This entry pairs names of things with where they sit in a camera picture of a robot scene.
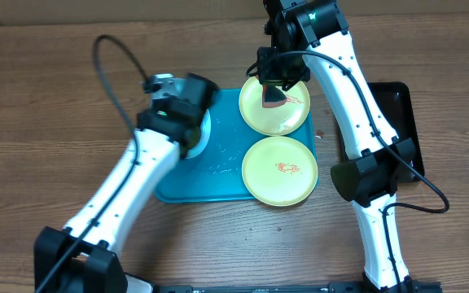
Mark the red black sponge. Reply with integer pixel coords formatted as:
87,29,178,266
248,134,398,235
262,85,287,108

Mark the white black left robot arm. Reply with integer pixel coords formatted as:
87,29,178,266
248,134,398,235
34,73,219,293

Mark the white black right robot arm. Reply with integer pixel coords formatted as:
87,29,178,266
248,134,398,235
248,0,418,292

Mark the yellow plate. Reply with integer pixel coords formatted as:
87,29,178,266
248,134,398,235
239,77,310,136
242,136,318,207

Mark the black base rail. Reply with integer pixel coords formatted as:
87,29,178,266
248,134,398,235
153,280,443,293

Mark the light blue plate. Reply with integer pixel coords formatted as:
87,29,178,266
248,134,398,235
186,110,212,159

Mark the teal plastic tray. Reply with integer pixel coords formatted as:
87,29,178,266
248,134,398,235
154,88,318,203

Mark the black plastic tray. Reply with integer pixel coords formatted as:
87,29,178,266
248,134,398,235
338,81,425,183

